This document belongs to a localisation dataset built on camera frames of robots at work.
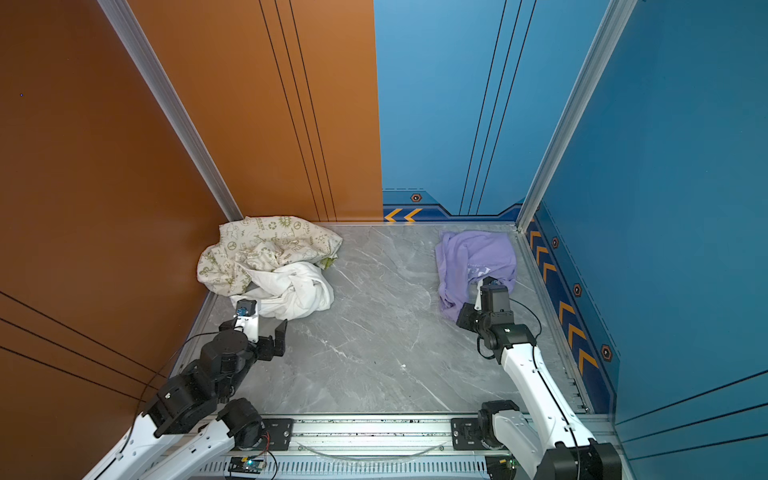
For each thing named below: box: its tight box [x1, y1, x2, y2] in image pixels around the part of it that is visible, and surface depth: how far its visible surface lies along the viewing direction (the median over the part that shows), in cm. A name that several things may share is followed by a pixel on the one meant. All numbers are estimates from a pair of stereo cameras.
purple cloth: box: [435, 231, 517, 323], surface depth 107 cm
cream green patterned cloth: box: [196, 215, 343, 297], surface depth 105 cm
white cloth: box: [229, 261, 334, 320], surface depth 93 cm
